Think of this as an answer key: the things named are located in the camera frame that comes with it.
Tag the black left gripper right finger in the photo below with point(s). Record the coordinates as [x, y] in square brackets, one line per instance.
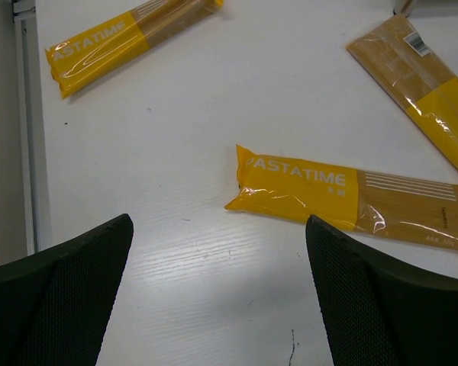
[379, 310]

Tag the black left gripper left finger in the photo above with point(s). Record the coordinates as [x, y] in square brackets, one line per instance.
[55, 305]

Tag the yellow pasta bag lower left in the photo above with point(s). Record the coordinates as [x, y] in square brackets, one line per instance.
[373, 203]

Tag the yellow pasta bag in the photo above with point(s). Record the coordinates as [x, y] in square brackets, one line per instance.
[92, 54]
[373, 203]

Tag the yellow pasta bag far left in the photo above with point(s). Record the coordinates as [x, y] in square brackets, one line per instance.
[92, 54]

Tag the yellow pasta bag barcode centre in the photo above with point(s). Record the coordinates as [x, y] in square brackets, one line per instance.
[416, 79]

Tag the white two-tier shelf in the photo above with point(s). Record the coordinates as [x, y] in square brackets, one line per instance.
[404, 7]

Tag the aluminium rail left edge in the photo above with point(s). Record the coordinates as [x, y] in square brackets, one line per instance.
[31, 117]

